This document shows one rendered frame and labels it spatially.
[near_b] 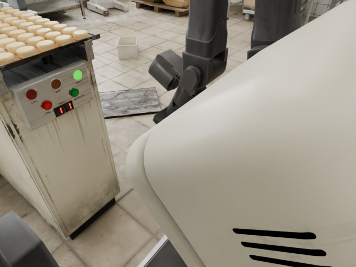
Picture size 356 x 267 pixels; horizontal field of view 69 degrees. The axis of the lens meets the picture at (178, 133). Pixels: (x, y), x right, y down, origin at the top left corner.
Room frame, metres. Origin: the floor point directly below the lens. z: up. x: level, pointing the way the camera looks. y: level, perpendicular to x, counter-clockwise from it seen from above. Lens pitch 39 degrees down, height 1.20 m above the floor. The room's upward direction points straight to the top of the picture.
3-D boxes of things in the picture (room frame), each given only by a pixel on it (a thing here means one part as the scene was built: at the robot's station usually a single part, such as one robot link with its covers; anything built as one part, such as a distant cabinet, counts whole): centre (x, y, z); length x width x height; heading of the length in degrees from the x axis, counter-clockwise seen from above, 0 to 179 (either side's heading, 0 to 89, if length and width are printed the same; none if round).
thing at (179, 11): (5.13, 0.13, 0.06); 1.20 x 0.80 x 0.11; 52
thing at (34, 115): (0.74, 0.40, 0.77); 0.24 x 0.04 x 0.14; 142
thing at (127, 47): (2.96, 0.58, 0.08); 0.30 x 0.22 x 0.16; 4
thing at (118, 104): (1.89, 0.47, 0.01); 0.60 x 0.40 x 0.03; 101
